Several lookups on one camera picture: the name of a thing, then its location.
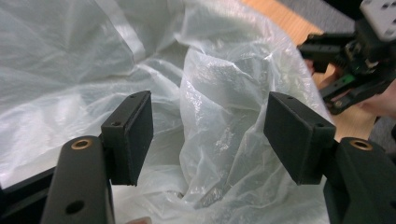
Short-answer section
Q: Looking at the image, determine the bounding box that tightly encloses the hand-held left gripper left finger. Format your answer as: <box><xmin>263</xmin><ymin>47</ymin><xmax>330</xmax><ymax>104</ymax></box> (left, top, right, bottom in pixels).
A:
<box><xmin>40</xmin><ymin>90</ymin><xmax>154</xmax><ymax>224</ymax></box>

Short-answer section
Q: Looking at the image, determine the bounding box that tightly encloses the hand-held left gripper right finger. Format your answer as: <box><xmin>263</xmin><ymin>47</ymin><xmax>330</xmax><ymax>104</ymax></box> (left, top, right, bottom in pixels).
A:
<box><xmin>263</xmin><ymin>91</ymin><xmax>396</xmax><ymax>224</ymax></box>

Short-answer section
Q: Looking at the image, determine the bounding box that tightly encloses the translucent white plastic bag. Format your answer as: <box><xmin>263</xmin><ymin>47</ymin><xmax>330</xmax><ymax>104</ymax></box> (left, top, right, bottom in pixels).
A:
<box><xmin>0</xmin><ymin>0</ymin><xmax>334</xmax><ymax>224</ymax></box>

